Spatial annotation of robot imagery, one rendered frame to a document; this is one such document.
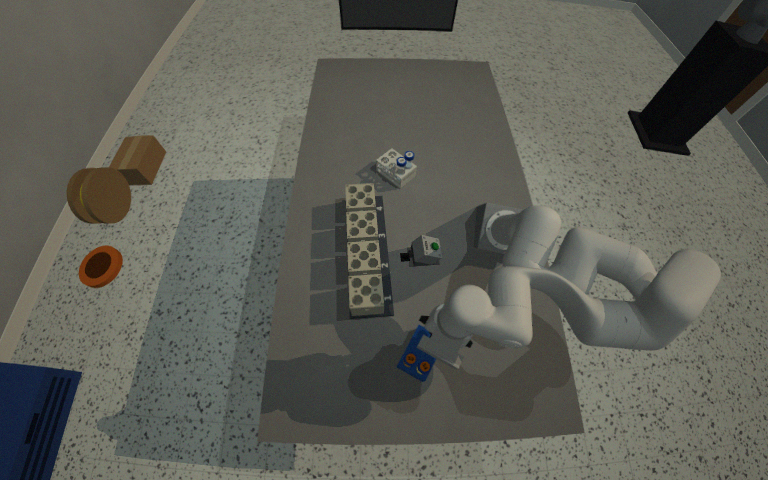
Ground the blue tube rack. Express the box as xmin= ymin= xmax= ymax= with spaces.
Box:
xmin=396 ymin=325 xmax=436 ymax=382

